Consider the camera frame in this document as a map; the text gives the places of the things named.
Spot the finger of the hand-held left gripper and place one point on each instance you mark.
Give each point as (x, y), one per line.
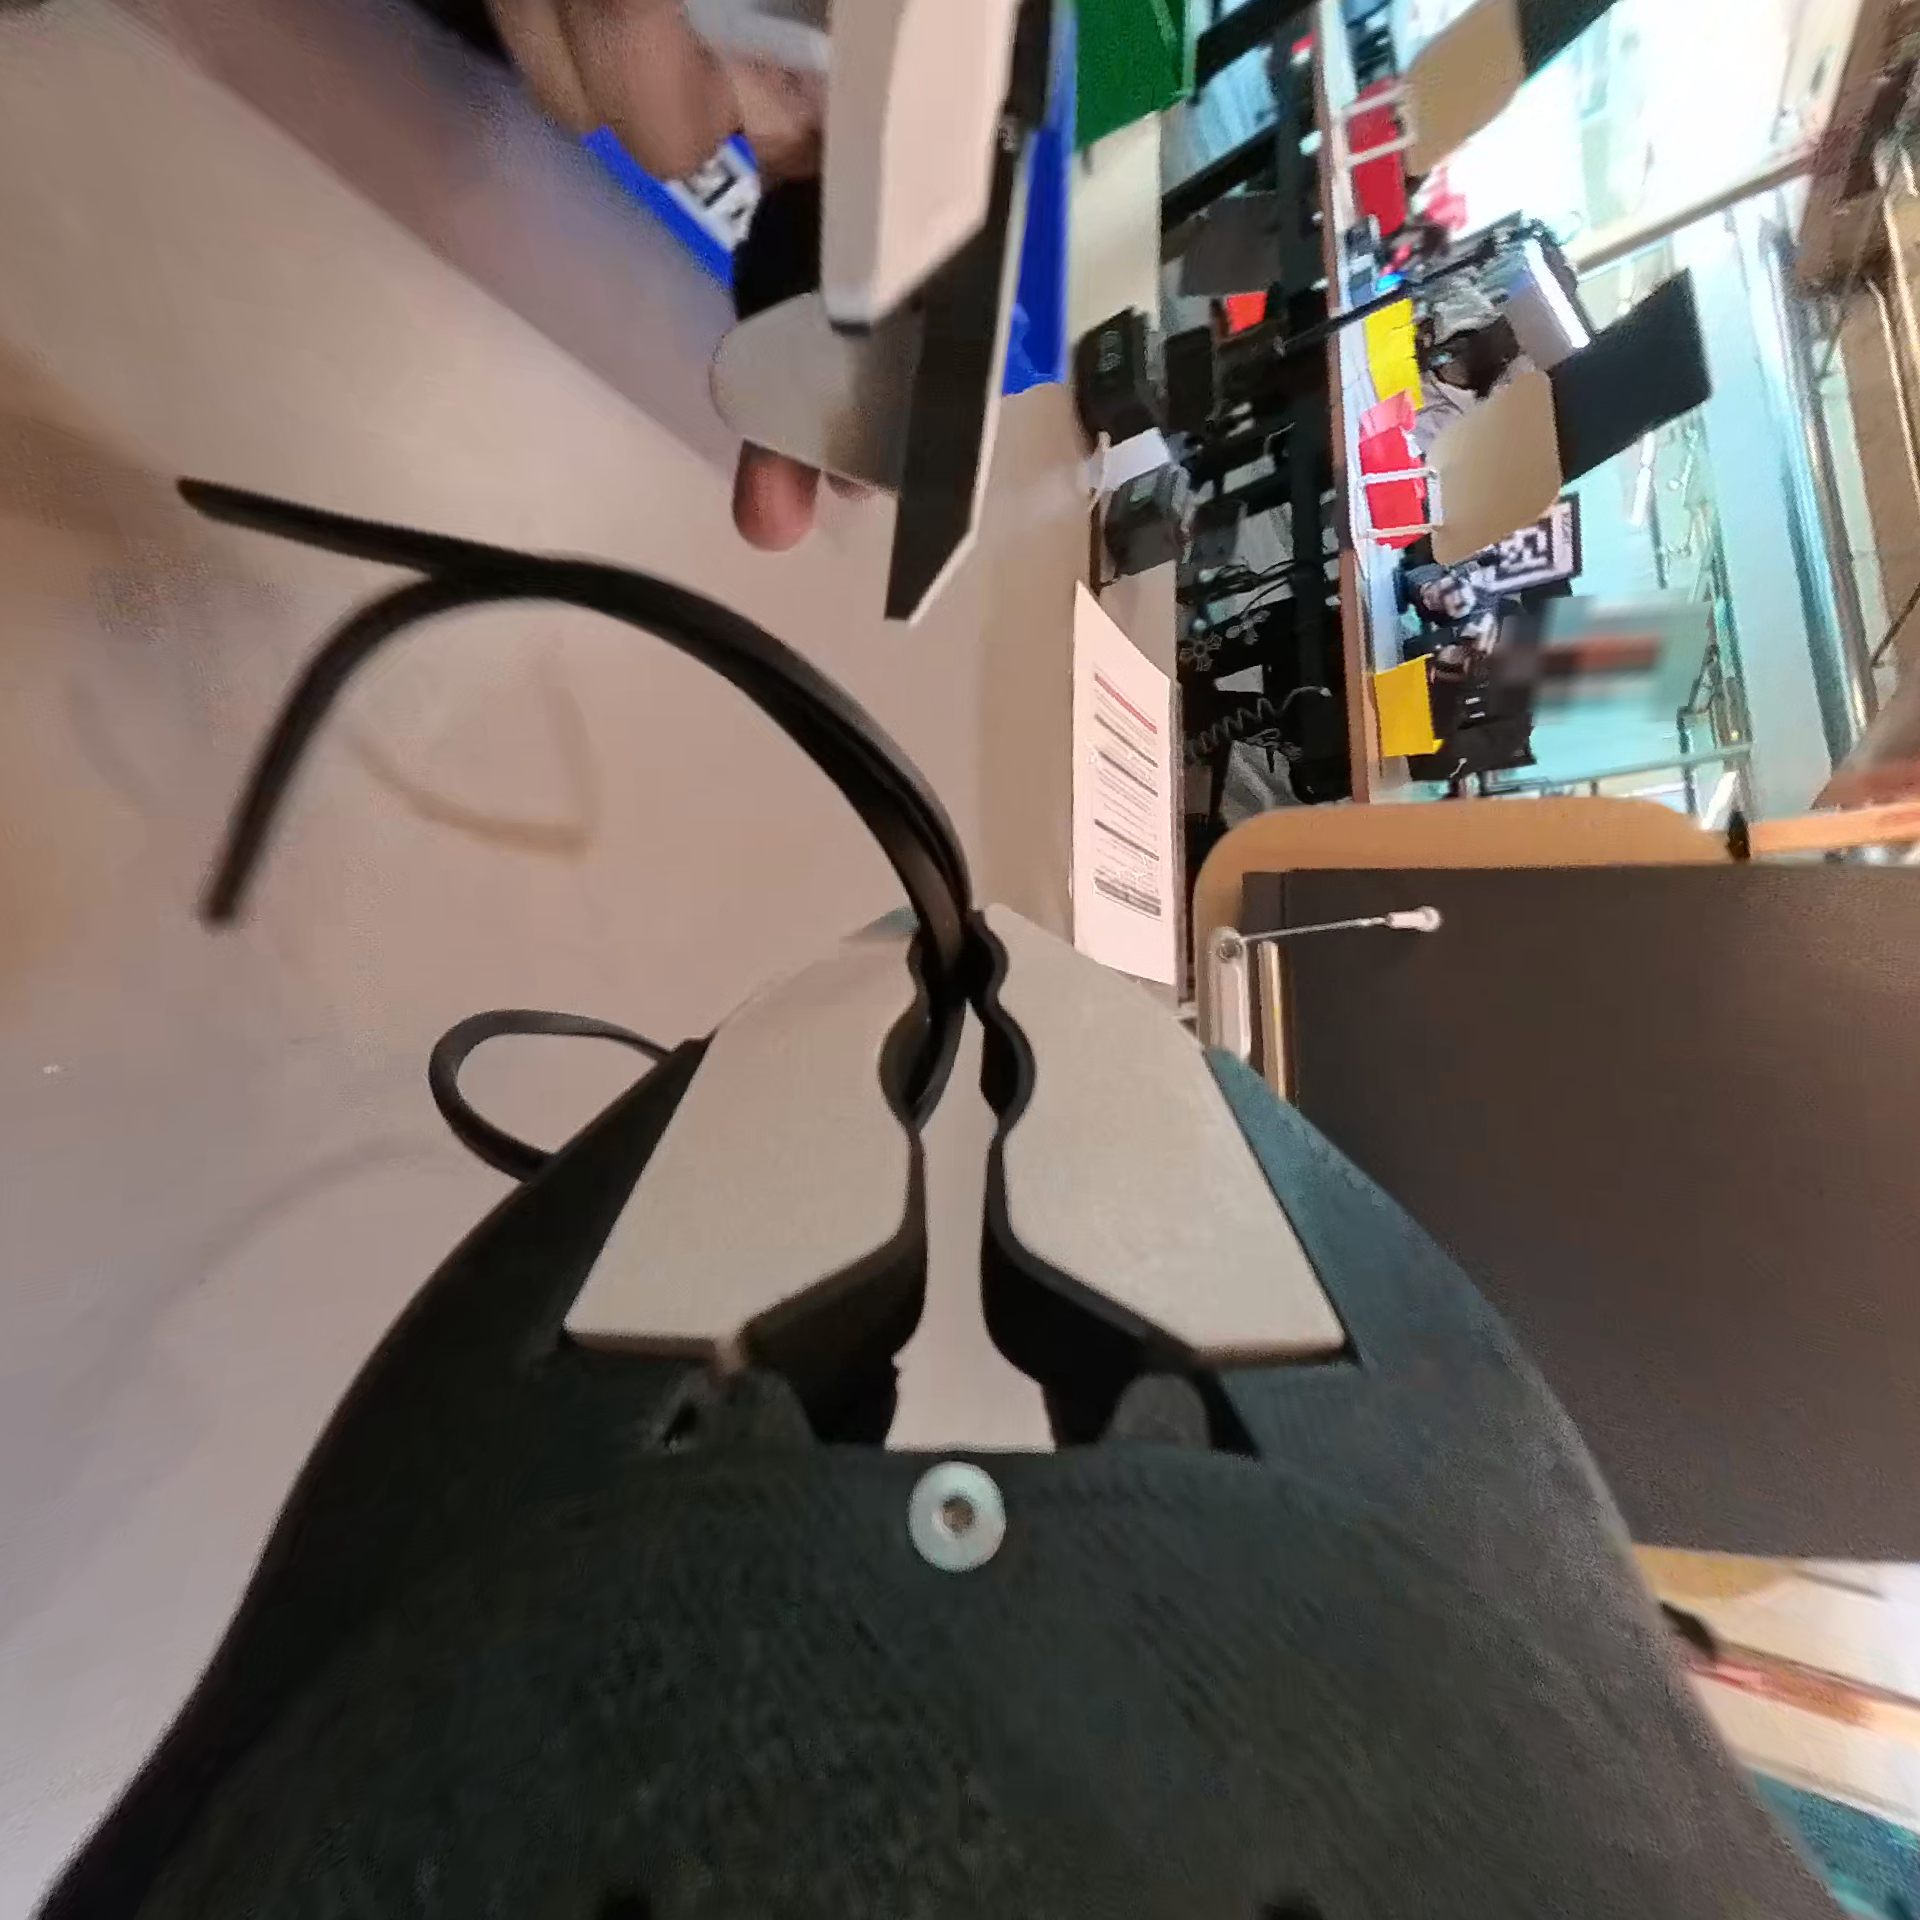
(916, 150)
(806, 384)

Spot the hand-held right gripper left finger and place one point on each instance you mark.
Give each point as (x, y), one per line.
(750, 1186)

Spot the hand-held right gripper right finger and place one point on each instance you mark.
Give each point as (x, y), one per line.
(1188, 1186)

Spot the person's left hand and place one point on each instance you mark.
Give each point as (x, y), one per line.
(631, 59)

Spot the blue bin with sticker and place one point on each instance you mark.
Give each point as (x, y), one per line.
(1044, 270)

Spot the green storage bin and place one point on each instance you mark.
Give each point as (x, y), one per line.
(1131, 59)

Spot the black device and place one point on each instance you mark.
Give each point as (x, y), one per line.
(1144, 510)
(1113, 366)

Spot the printed paper sheets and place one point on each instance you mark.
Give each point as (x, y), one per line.
(1124, 780)

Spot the small yellow bin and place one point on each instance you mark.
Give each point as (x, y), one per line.
(1390, 354)
(1405, 709)

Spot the red bin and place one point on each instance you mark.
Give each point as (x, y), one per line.
(1390, 467)

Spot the black white marker card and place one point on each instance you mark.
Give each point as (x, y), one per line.
(1535, 553)

